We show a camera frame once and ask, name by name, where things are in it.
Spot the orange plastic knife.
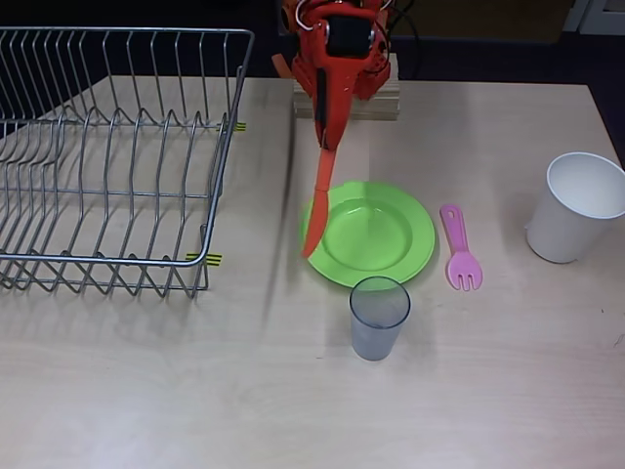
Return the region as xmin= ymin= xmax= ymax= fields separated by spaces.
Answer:
xmin=301 ymin=146 xmax=338 ymax=260

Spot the green plastic plate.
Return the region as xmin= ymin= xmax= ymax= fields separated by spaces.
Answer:
xmin=298 ymin=180 xmax=437 ymax=291

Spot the pink plastic fork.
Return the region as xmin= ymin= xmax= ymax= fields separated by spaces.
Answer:
xmin=438 ymin=203 xmax=484 ymax=293

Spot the translucent grey plastic cup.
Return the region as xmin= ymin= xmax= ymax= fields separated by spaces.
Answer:
xmin=349 ymin=276 xmax=412 ymax=362

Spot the wooden base block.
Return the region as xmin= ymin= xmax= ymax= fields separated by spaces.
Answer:
xmin=292 ymin=52 xmax=401 ymax=122

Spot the orange plastic clamp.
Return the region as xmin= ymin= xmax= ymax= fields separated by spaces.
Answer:
xmin=271 ymin=0 xmax=300 ymax=79

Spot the white paper cup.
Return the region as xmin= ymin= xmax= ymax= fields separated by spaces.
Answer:
xmin=525 ymin=151 xmax=625 ymax=265

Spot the white servo cable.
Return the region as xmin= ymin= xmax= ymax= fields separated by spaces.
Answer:
xmin=296 ymin=0 xmax=324 ymax=31

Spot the black power cable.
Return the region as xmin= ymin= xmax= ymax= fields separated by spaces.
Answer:
xmin=385 ymin=0 xmax=422 ymax=82

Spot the metal wire dish rack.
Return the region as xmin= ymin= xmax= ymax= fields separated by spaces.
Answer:
xmin=0 ymin=27 xmax=256 ymax=300

